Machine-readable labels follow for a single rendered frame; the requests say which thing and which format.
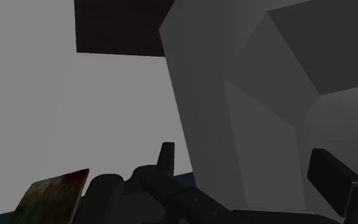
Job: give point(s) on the large white angular toilet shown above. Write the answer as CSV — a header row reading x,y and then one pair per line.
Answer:
x,y
203,93

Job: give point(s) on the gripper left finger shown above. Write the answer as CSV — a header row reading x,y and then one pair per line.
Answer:
x,y
166,198

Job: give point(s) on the book with dark mottled cover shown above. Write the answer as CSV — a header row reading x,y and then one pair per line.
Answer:
x,y
51,198

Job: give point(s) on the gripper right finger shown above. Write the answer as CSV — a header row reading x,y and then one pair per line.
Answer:
x,y
333,176

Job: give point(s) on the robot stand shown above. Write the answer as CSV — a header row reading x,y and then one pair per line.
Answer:
x,y
119,28

